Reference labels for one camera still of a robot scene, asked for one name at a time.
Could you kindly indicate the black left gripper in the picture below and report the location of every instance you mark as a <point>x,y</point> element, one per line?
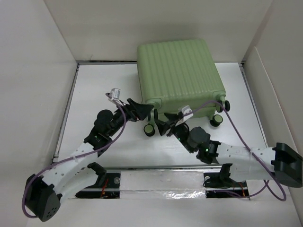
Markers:
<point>141,111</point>

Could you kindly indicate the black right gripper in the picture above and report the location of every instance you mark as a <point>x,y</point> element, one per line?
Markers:
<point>163,126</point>

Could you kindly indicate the light green hard suitcase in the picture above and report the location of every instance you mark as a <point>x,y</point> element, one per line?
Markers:
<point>174,74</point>

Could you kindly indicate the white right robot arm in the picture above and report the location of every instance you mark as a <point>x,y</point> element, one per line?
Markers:
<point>280,162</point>

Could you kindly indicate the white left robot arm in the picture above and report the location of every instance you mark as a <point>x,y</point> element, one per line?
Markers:
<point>45,191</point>

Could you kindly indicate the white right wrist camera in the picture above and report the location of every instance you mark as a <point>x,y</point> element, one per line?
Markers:
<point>187,113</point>

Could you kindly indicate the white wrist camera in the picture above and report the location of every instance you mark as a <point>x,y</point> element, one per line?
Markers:
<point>187,113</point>
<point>114,94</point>

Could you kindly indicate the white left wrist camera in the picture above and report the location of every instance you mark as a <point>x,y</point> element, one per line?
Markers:
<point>114,94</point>

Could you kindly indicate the aluminium table frame rail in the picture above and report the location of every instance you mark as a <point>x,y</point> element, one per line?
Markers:
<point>157,166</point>

